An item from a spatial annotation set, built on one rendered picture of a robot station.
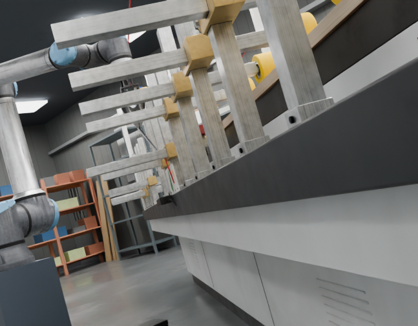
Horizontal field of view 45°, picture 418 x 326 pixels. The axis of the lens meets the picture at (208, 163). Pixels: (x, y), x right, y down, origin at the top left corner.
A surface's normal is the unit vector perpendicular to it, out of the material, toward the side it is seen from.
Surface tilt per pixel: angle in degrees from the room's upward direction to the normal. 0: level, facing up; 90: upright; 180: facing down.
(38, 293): 90
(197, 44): 90
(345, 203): 90
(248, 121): 90
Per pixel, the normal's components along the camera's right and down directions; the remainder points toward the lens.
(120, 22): 0.17, -0.11
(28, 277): 0.68, -0.24
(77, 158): -0.69, 0.15
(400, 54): -0.95, 0.26
